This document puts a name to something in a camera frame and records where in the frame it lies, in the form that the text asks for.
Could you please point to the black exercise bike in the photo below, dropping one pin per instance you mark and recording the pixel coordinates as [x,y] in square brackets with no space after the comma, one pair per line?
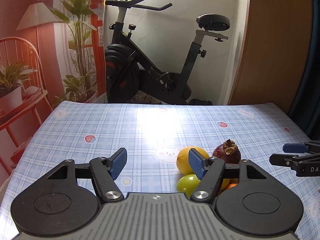
[125,75]

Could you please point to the yellowish green plum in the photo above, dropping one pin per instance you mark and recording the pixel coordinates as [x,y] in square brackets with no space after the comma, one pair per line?
[225,183]

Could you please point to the wall poster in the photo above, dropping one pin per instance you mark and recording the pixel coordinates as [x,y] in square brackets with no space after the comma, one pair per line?
[37,55]

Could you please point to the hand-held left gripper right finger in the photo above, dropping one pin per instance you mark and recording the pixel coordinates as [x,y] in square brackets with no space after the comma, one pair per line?
[196,163]

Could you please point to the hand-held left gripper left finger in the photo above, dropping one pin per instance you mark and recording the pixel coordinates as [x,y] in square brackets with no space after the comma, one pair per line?
[118,163]

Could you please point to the yellow lemon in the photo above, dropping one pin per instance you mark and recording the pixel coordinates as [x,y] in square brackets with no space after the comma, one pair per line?
[183,161]

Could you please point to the green apple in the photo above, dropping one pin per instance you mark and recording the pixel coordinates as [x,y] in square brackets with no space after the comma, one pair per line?
[187,183]

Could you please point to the orange mandarin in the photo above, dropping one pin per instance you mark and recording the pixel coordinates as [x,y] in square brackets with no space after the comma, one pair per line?
[231,186]

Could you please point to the dark blue curtain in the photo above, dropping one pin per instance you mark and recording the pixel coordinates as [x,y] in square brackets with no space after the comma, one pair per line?
[312,80]

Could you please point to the black bag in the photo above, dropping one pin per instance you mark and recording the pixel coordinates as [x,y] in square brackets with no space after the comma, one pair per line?
[200,102]

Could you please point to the wooden wardrobe panel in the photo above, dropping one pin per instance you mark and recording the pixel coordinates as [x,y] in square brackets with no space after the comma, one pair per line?
[270,55]

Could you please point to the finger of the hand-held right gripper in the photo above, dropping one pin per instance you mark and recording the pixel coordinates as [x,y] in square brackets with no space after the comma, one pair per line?
[281,159]
[295,147]

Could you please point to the blue plaid tablecloth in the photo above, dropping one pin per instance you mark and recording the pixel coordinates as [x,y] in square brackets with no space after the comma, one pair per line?
[125,125]

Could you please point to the dark purple mangosteen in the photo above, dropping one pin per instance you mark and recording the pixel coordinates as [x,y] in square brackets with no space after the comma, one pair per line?
[222,155]

